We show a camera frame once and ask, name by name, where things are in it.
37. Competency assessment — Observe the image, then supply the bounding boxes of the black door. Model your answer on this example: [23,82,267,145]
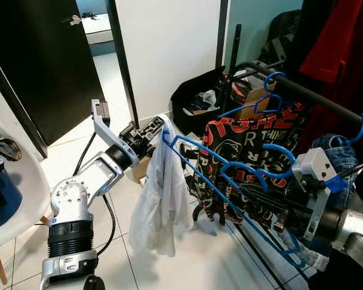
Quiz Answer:
[0,0,100,159]

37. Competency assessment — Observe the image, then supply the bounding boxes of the blue denim shorts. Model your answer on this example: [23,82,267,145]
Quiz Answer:
[312,134,363,272]

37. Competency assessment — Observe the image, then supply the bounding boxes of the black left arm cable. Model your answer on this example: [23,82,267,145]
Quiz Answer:
[76,130,117,257]

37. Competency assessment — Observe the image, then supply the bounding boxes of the red hanging garment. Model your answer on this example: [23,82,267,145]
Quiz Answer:
[299,0,363,137]

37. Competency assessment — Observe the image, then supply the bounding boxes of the black metal clothes rack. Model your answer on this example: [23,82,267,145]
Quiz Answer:
[221,24,363,290]

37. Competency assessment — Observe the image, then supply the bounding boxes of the black backpack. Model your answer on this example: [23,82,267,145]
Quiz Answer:
[263,9,309,67]

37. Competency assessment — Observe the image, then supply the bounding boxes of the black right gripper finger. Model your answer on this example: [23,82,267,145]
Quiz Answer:
[233,183,276,205]
[239,199,285,229]

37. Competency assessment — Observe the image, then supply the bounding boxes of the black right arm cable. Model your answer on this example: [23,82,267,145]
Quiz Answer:
[333,158,363,182]

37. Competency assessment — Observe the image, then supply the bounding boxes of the white plastic chair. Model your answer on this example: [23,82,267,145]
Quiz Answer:
[0,112,52,285]

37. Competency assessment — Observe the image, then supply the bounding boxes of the white printed t-shirt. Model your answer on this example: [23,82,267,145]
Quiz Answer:
[128,114,197,257]

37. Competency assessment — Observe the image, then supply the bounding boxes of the blue plastic hanger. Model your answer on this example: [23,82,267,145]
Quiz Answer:
[333,113,363,149]
[221,71,288,118]
[221,144,306,194]
[162,127,306,269]

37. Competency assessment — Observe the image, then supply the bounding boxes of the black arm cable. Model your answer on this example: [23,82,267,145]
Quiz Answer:
[333,158,363,182]
[76,130,117,257]

